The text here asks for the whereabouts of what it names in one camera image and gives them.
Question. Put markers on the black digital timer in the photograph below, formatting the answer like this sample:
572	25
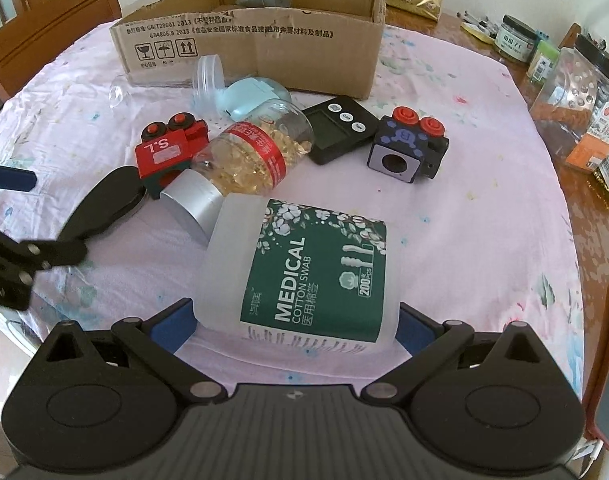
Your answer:
337	132

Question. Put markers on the red toy train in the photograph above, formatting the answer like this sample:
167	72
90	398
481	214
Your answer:
159	152

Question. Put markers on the green label cotton swab box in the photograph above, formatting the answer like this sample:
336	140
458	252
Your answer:
314	270

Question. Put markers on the green lid plastic container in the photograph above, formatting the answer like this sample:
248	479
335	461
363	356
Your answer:
542	62

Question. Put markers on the glass jar with black lid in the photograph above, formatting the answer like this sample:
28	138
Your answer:
514	40

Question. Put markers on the light blue plastic case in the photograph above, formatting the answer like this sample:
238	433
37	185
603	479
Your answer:
244	97

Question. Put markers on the clear plastic container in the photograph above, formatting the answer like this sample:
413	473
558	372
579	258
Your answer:
569	85

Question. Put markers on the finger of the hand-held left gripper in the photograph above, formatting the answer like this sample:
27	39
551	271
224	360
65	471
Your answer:
59	254
9	177

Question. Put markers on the black oval object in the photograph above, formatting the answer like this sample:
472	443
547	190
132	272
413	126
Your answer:
107	200

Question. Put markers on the clear plastic cup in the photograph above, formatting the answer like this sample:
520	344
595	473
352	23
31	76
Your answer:
117	92

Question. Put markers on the black and purple toy block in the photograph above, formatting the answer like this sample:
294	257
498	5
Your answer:
409	147

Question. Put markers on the clear round plastic jar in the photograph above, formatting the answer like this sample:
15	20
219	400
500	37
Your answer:
209	80

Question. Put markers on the bunch of pens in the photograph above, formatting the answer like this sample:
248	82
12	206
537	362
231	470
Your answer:
479	20

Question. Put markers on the pink floral tablecloth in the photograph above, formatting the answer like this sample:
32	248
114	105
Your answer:
459	220

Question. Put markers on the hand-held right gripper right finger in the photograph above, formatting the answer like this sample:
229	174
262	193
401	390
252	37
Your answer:
417	331

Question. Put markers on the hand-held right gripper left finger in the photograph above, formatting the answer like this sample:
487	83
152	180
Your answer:
172	326

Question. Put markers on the brown cardboard box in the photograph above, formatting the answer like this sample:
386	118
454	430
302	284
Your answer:
244	55

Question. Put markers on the capsule bottle with silver cap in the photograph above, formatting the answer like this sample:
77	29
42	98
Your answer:
244	157

